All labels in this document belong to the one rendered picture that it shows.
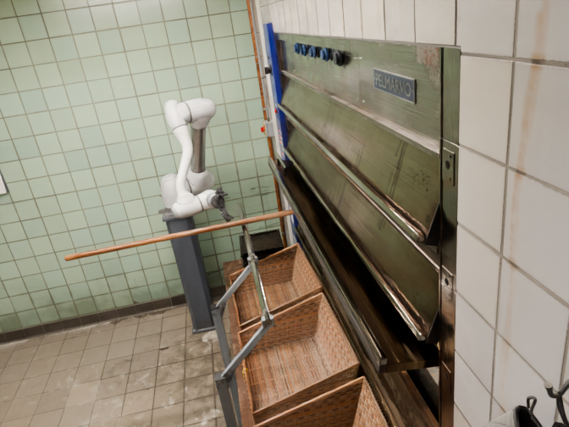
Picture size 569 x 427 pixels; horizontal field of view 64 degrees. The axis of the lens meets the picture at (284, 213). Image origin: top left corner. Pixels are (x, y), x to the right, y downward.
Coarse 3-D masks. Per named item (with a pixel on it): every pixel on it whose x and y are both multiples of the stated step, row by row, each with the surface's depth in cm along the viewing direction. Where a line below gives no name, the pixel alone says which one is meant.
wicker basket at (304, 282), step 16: (272, 256) 289; (288, 256) 292; (304, 256) 274; (240, 272) 289; (272, 272) 294; (288, 272) 297; (304, 272) 273; (240, 288) 294; (256, 288) 296; (272, 288) 295; (288, 288) 292; (304, 288) 272; (320, 288) 241; (240, 304) 283; (256, 304) 280; (272, 304) 278; (288, 304) 241; (240, 320) 244; (256, 320) 240; (304, 320) 247
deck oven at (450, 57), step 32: (448, 64) 79; (448, 96) 81; (288, 128) 265; (448, 128) 84; (448, 160) 86; (448, 192) 88; (448, 224) 91; (448, 256) 94; (448, 288) 96; (448, 320) 100; (448, 352) 103; (448, 384) 106; (448, 416) 111
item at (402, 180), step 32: (288, 96) 243; (320, 96) 185; (320, 128) 179; (352, 128) 146; (352, 160) 142; (384, 160) 120; (416, 160) 104; (384, 192) 118; (416, 192) 103; (416, 224) 101
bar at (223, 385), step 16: (240, 208) 270; (256, 256) 215; (256, 272) 200; (224, 304) 220; (272, 320) 169; (224, 336) 225; (256, 336) 171; (224, 352) 229; (240, 352) 174; (224, 384) 176; (224, 400) 179; (224, 416) 182
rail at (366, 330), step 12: (276, 168) 248; (288, 192) 212; (300, 216) 187; (312, 240) 167; (324, 252) 156; (336, 276) 141; (348, 300) 129; (360, 312) 124; (360, 324) 119; (372, 336) 114; (372, 348) 111; (384, 360) 107
